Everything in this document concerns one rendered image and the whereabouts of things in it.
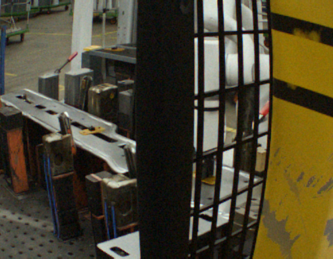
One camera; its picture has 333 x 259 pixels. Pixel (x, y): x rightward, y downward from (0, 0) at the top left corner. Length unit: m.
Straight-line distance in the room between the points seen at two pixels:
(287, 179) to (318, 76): 0.11
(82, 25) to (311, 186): 4.98
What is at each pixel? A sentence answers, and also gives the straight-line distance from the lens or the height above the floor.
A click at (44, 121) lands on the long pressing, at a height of 1.00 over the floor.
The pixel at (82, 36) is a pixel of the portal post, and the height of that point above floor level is 0.74.
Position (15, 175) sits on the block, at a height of 0.79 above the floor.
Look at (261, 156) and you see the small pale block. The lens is 1.37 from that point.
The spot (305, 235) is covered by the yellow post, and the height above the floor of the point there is 1.30.
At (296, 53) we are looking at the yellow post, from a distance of 0.46.
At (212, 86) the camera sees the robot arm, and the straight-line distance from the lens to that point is 1.26.
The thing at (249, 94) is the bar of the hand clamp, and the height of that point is 1.18.
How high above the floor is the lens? 1.55
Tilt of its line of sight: 19 degrees down
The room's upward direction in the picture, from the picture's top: straight up
